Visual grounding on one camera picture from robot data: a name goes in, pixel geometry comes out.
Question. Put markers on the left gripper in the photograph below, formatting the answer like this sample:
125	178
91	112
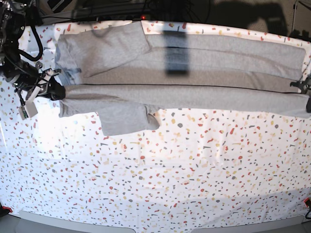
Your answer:
305	88

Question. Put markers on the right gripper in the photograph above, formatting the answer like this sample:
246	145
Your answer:
45	82

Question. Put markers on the grey T-shirt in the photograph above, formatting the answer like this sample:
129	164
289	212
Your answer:
125	75

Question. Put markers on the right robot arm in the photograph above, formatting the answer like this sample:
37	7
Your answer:
15	15

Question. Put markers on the red clip right corner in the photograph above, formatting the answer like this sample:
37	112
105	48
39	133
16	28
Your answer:
307	202

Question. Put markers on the red clip corner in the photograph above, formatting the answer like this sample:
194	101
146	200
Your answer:
307	202
7	209

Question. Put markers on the white metal stand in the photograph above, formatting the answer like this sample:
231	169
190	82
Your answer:
301	24

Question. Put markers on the terrazzo patterned tablecloth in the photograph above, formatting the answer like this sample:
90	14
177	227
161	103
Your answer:
200	169

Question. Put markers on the red clip left corner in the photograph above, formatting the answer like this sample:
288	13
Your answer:
7	209

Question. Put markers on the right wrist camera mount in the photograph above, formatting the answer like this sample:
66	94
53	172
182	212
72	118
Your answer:
27	100

